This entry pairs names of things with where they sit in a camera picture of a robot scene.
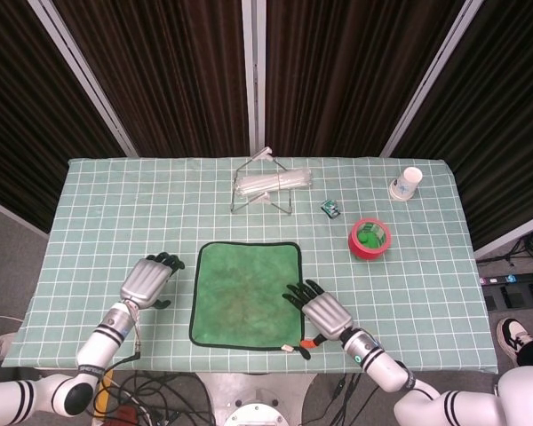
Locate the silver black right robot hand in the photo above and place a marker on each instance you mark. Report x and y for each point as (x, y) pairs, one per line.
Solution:
(328, 317)

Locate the power strip with numbered switches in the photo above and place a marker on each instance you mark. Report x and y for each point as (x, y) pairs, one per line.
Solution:
(511, 278)

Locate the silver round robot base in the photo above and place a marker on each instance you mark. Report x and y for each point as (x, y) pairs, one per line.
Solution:
(253, 390)

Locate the white partition post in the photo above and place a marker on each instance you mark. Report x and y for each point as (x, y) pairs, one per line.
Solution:
(84, 80)
(254, 66)
(431, 71)

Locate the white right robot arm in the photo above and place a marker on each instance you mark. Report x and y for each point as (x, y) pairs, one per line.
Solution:
(382, 364)

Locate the yellow object on floor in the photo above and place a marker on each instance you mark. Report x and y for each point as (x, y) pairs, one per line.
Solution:
(101, 399)

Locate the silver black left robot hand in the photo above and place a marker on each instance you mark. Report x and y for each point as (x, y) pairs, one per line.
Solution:
(144, 284)

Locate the green checked tablecloth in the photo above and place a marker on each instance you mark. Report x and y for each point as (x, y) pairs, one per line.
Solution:
(115, 199)

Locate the clear plastic cup sleeve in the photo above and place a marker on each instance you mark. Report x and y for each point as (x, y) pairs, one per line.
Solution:
(271, 182)

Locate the black and white sneaker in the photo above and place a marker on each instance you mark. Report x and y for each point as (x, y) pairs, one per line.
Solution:
(511, 333)

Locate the white partition base rail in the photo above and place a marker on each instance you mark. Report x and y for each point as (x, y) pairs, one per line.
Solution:
(515, 235)
(13, 216)

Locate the black foot pedal unit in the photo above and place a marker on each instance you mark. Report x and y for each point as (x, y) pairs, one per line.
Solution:
(515, 295)

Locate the red tape roll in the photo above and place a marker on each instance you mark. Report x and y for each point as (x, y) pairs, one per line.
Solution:
(360, 251)

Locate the red object on floor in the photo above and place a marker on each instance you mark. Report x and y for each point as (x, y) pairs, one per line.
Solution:
(124, 417)

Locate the white flower-print paper cup stack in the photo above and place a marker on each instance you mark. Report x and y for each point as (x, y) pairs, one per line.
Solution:
(404, 186)

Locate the green cloth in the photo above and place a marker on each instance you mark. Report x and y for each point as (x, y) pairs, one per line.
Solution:
(244, 293)

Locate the green plastic block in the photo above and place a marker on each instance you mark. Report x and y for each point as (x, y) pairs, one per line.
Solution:
(369, 240)

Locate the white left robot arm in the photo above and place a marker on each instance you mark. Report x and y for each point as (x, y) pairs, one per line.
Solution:
(100, 341)

